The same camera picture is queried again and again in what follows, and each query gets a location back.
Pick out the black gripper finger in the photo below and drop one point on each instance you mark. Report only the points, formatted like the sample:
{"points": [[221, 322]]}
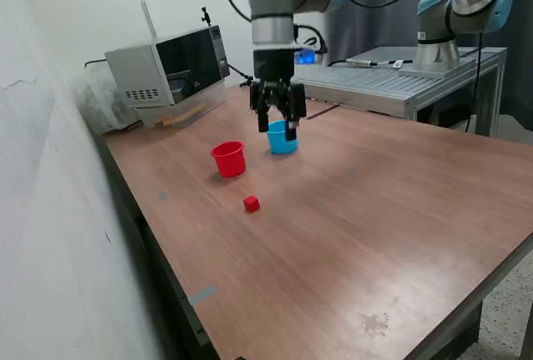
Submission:
{"points": [[263, 118], [296, 106]]}

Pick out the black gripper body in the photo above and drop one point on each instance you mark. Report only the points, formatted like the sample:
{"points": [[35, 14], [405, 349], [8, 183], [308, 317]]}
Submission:
{"points": [[272, 66]]}

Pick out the red cube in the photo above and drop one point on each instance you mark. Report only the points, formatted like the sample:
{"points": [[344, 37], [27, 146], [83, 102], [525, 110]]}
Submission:
{"points": [[251, 204]]}

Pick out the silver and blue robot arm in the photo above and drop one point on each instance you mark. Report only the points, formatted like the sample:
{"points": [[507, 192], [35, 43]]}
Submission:
{"points": [[270, 1]]}

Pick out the aluminium robot base table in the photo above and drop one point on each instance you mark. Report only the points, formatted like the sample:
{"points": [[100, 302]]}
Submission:
{"points": [[375, 81]]}

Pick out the blue plastic cup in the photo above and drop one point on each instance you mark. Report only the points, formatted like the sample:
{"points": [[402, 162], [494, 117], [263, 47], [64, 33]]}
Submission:
{"points": [[278, 143]]}

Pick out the red plastic cup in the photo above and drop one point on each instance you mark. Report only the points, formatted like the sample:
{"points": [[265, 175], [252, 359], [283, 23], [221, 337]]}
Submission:
{"points": [[229, 164]]}

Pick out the white tag with red mark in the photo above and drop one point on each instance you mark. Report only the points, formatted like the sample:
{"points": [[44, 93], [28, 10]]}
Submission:
{"points": [[398, 64]]}

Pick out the dark grey curtain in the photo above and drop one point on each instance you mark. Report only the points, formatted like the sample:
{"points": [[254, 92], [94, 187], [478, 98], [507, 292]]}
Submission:
{"points": [[383, 31]]}

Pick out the grey tape mark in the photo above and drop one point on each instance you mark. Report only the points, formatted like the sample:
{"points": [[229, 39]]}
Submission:
{"points": [[163, 196]]}

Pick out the thin metal rod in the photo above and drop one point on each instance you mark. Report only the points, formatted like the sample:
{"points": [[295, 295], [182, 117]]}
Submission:
{"points": [[147, 18]]}

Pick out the silver microwave oven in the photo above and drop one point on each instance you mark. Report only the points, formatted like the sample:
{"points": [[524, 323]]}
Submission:
{"points": [[137, 68]]}

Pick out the clear plastic bag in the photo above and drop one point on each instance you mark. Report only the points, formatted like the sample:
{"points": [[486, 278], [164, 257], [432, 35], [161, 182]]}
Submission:
{"points": [[96, 101]]}

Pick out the grey tape strip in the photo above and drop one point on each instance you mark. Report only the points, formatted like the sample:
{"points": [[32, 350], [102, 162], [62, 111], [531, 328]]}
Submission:
{"points": [[202, 295]]}

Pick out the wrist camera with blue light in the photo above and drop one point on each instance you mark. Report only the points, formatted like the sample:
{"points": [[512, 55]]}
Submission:
{"points": [[306, 56]]}

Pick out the small black camera mount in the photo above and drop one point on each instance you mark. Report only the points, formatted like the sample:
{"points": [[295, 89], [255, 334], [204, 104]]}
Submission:
{"points": [[204, 16]]}

